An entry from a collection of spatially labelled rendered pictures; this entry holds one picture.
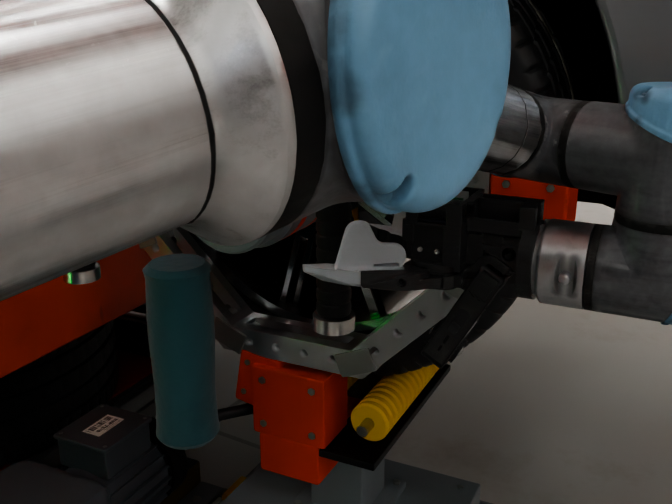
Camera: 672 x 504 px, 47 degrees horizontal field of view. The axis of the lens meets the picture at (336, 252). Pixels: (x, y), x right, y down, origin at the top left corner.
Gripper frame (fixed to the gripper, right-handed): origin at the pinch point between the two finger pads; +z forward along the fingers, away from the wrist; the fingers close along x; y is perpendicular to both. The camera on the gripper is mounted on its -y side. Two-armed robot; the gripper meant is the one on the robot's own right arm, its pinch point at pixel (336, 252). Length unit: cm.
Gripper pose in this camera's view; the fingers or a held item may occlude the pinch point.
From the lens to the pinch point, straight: 77.4
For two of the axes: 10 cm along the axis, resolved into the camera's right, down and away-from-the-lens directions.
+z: -9.0, -1.3, 4.2
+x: -4.4, 2.8, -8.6
